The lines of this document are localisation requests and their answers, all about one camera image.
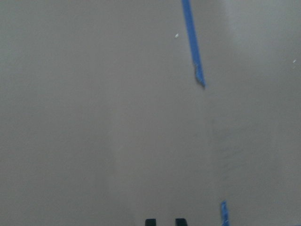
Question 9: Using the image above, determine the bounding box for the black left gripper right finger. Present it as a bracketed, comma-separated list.
[175, 218, 187, 226]

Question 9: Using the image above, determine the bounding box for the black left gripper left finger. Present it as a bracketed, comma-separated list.
[145, 218, 156, 226]

